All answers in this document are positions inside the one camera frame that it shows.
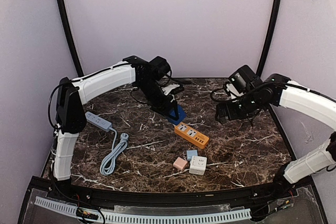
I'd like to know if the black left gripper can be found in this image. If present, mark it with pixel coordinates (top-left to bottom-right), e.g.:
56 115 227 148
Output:
136 78 178 120

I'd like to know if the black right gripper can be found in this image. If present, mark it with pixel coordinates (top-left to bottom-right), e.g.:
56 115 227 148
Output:
215 92 261 124

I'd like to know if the dark blue cube socket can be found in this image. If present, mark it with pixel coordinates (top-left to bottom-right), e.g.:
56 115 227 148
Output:
165 104 186 125

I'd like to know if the orange power strip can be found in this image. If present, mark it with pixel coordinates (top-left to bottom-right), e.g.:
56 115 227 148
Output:
174 122 209 149

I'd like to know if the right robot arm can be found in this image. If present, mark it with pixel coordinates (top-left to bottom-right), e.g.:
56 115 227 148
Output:
210 72 335 200

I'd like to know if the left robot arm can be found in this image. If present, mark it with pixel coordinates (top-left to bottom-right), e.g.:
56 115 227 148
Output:
51 56 185 201

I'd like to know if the light blue charger plug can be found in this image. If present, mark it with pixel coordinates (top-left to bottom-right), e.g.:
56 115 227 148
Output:
186 150 198 161

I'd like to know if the pink charger plug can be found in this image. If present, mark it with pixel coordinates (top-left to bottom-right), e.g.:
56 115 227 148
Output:
173 157 188 171

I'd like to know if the white cube socket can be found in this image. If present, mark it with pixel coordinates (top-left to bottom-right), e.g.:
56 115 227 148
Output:
189 156 207 175

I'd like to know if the grey-blue power strip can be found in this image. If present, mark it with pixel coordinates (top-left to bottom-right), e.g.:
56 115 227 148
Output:
85 111 112 132

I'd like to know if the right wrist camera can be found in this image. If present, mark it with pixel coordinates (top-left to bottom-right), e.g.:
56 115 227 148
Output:
229 65 262 94

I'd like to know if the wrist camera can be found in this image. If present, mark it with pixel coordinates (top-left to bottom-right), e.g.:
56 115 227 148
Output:
149 56 171 81
229 65 262 94

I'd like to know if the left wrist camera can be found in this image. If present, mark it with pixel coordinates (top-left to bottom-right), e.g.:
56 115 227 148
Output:
149 56 171 81

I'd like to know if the grey-blue coiled cable with plug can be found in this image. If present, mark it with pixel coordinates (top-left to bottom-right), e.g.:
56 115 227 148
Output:
100 126 130 176

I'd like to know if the black front table rail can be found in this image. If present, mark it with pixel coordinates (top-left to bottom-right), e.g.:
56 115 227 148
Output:
28 176 291 208

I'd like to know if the black right frame post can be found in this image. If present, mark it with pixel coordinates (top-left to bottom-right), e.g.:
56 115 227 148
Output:
256 0 281 77

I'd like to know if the black frame post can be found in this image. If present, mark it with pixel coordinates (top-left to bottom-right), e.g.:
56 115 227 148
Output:
56 0 84 77
256 0 281 77

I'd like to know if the light blue slotted cable duct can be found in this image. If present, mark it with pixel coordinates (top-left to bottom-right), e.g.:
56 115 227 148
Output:
34 196 251 223

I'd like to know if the black left frame post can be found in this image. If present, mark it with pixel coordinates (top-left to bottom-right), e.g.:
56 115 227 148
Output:
56 0 84 77

